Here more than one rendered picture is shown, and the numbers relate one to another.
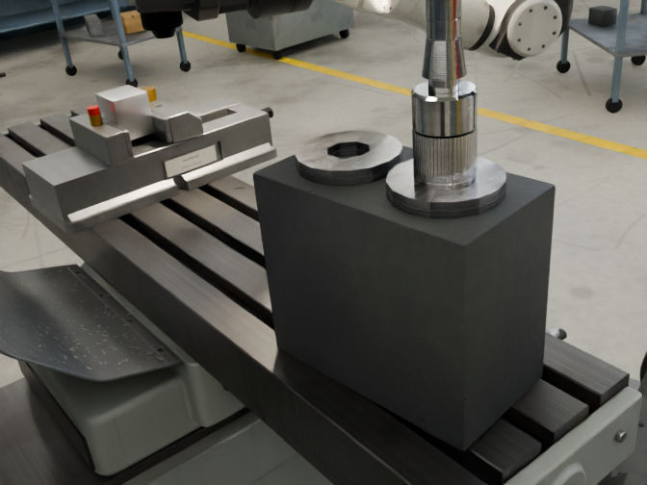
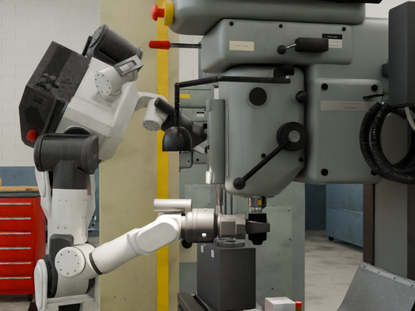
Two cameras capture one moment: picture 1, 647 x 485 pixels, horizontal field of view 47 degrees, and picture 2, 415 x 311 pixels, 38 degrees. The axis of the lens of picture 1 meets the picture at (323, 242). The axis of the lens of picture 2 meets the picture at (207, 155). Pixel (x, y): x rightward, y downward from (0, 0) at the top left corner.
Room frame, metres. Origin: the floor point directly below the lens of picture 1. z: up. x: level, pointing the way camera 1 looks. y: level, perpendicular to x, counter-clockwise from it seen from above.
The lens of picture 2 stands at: (2.34, 0.65, 1.42)
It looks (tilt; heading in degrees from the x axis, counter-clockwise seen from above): 0 degrees down; 203
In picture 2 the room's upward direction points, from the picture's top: straight up
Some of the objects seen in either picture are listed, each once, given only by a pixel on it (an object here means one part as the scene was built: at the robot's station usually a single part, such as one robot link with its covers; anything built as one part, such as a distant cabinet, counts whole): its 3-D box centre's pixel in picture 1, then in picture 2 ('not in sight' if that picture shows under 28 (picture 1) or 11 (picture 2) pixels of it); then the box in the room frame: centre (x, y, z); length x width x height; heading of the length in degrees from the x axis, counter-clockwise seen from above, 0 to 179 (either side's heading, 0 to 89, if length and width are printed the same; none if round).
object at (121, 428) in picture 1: (216, 309); not in sight; (0.88, 0.16, 0.80); 0.50 x 0.35 x 0.12; 126
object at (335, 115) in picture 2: not in sight; (329, 132); (0.77, 0.32, 1.47); 0.24 x 0.19 x 0.26; 36
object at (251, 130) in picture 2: not in sight; (259, 131); (0.88, 0.16, 1.47); 0.21 x 0.19 x 0.32; 36
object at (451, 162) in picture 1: (444, 140); not in sight; (0.51, -0.10, 1.17); 0.05 x 0.05 x 0.06
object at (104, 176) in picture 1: (152, 144); not in sight; (1.04, 0.24, 0.99); 0.35 x 0.15 x 0.11; 127
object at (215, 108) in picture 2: not in sight; (215, 141); (0.95, 0.07, 1.45); 0.04 x 0.04 x 0.21; 36
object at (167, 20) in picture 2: not in sight; (167, 13); (1.02, -0.03, 1.76); 0.06 x 0.02 x 0.06; 36
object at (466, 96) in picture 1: (444, 94); not in sight; (0.51, -0.10, 1.20); 0.05 x 0.05 x 0.01
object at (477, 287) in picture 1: (399, 269); (225, 270); (0.55, -0.06, 1.04); 0.22 x 0.12 x 0.20; 43
